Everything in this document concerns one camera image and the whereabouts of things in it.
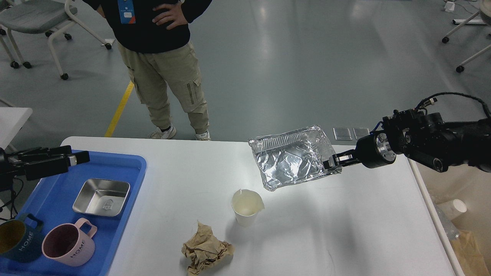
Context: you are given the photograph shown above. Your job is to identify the white chair base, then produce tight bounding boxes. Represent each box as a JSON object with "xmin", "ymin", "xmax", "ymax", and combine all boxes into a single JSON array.
[{"xmin": 442, "ymin": 0, "xmax": 491, "ymax": 74}]

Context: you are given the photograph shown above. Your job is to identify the black cables at left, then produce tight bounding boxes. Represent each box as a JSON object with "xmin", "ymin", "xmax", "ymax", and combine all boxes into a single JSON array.
[{"xmin": 0, "ymin": 178, "xmax": 23, "ymax": 223}]

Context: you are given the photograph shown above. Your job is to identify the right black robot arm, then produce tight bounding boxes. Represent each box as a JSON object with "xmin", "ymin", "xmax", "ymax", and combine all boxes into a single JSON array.
[{"xmin": 323, "ymin": 94, "xmax": 491, "ymax": 173}]

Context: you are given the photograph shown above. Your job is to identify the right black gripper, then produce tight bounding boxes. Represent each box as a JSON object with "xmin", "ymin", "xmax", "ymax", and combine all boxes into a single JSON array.
[{"xmin": 323, "ymin": 131, "xmax": 396, "ymax": 171}]

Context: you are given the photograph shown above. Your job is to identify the silver floor plate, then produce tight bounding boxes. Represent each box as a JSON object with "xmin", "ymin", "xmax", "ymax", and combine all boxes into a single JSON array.
[
  {"xmin": 353, "ymin": 127, "xmax": 370, "ymax": 140},
  {"xmin": 333, "ymin": 127, "xmax": 353, "ymax": 141}
]

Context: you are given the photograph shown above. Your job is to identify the crumpled brown paper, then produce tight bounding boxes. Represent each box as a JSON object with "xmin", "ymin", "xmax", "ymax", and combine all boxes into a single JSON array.
[{"xmin": 181, "ymin": 221, "xmax": 235, "ymax": 276}]

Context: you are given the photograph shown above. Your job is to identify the person in black sweater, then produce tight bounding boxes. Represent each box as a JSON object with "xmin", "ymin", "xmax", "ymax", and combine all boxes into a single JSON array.
[{"xmin": 86, "ymin": 0, "xmax": 211, "ymax": 141}]

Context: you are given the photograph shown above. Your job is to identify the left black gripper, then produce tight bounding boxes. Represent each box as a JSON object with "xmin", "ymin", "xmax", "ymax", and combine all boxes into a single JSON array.
[{"xmin": 0, "ymin": 145, "xmax": 91, "ymax": 192}]

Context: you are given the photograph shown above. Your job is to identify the person's left hand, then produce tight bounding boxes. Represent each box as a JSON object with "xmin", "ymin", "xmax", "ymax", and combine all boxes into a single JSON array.
[{"xmin": 152, "ymin": 2, "xmax": 189, "ymax": 30}]

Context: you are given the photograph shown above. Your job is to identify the square stainless steel dish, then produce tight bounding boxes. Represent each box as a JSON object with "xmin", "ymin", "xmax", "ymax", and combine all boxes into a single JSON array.
[{"xmin": 72, "ymin": 178, "xmax": 130, "ymax": 217}]

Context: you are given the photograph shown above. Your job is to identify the white paper cup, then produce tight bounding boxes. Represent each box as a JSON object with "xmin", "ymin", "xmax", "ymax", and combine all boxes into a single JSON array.
[{"xmin": 231, "ymin": 189, "xmax": 265, "ymax": 227}]

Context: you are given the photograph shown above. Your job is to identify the white side table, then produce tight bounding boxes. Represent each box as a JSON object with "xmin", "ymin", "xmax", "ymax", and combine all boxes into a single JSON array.
[{"xmin": 0, "ymin": 107, "xmax": 32, "ymax": 149}]

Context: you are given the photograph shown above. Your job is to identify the dark teal HOME mug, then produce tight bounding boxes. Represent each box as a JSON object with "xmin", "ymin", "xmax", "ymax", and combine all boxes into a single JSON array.
[{"xmin": 0, "ymin": 213, "xmax": 44, "ymax": 263}]

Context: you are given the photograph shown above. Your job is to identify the silver floor plate left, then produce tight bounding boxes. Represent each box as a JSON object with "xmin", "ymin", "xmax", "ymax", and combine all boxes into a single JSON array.
[{"xmin": 333, "ymin": 127, "xmax": 353, "ymax": 141}]

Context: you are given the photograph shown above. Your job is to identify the blue plastic tray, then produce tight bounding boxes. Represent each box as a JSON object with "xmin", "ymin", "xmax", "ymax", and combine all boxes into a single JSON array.
[{"xmin": 0, "ymin": 151, "xmax": 146, "ymax": 276}]

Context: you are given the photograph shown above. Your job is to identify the brown paper in bin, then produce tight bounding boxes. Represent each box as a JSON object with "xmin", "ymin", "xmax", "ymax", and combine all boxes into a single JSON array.
[{"xmin": 450, "ymin": 230, "xmax": 490, "ymax": 276}]

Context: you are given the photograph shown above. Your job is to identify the pink HOME mug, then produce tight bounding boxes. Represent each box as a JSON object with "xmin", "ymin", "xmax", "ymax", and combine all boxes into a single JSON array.
[{"xmin": 42, "ymin": 218, "xmax": 98, "ymax": 267}]

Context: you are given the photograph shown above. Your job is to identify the grey office chair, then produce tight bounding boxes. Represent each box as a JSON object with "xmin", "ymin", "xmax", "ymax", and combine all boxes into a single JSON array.
[{"xmin": 0, "ymin": 0, "xmax": 112, "ymax": 80}]

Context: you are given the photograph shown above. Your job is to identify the person's right hand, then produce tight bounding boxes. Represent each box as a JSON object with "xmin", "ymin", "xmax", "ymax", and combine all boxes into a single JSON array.
[{"xmin": 96, "ymin": 3, "xmax": 106, "ymax": 18}]

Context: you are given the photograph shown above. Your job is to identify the silver floor plate right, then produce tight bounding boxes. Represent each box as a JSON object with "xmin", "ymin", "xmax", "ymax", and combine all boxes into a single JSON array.
[{"xmin": 353, "ymin": 127, "xmax": 370, "ymax": 140}]

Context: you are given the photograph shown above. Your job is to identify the white plastic bin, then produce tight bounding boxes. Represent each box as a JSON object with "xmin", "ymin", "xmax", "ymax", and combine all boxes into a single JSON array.
[{"xmin": 409, "ymin": 159, "xmax": 491, "ymax": 276}]

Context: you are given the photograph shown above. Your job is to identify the blue ID badge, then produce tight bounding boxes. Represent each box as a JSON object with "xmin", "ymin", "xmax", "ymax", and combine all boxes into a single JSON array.
[{"xmin": 117, "ymin": 0, "xmax": 136, "ymax": 25}]

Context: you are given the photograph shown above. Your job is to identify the aluminium foil container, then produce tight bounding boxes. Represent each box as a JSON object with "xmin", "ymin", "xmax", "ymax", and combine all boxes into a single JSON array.
[{"xmin": 248, "ymin": 125, "xmax": 342, "ymax": 192}]

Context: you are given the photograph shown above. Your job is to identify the white cup in bin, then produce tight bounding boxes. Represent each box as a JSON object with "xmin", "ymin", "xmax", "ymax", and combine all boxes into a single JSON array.
[{"xmin": 437, "ymin": 199, "xmax": 468, "ymax": 220}]

